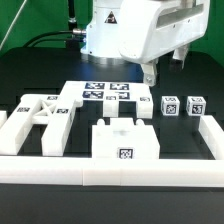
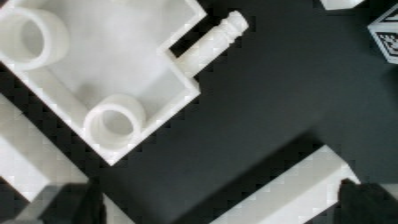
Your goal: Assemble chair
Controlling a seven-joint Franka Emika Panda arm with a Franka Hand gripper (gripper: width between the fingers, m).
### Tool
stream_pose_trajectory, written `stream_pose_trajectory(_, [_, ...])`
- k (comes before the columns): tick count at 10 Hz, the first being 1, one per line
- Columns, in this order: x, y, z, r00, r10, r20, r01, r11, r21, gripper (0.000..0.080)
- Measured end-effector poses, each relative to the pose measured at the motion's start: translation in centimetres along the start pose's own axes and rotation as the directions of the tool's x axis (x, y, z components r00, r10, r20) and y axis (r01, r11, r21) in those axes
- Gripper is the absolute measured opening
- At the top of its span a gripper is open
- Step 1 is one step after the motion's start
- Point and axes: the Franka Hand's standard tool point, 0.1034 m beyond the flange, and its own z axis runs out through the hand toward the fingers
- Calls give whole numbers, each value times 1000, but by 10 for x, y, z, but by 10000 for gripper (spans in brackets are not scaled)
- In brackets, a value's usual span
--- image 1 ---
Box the black cables at base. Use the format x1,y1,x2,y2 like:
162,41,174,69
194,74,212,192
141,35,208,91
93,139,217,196
22,28,88,48

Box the white tagged cube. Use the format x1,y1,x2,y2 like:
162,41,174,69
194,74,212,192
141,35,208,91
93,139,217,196
186,96,206,116
161,96,180,116

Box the white tagged cube right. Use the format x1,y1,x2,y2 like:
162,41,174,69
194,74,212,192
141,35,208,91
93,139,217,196
186,96,206,116

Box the white chair seat part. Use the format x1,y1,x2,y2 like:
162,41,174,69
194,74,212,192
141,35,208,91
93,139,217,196
91,118,160,159

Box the white left fence bar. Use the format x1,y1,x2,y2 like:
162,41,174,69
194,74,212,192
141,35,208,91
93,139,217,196
0,110,7,129

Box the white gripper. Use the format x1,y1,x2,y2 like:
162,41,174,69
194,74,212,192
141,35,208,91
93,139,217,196
118,0,210,87

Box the black vertical pole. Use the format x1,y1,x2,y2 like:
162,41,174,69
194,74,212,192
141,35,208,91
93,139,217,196
67,0,76,24

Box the white marker base sheet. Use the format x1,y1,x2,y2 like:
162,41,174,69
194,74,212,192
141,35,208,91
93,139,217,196
60,81,151,102

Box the white tagged cube left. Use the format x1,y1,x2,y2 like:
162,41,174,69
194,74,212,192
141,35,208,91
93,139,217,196
161,96,180,116

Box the white fence bar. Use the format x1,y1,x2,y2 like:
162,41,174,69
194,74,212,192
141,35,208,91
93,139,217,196
198,115,224,160
0,156,224,187
0,110,7,129

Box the white front fence bar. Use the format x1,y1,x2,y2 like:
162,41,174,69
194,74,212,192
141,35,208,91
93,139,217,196
0,156,224,187

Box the white right fence bar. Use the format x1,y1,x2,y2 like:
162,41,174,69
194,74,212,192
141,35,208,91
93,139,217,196
198,115,224,160

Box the white chair back frame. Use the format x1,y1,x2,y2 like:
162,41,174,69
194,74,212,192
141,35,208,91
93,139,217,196
0,94,83,156

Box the thin white cord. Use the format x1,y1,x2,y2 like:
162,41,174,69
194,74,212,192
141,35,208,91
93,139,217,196
0,0,29,52

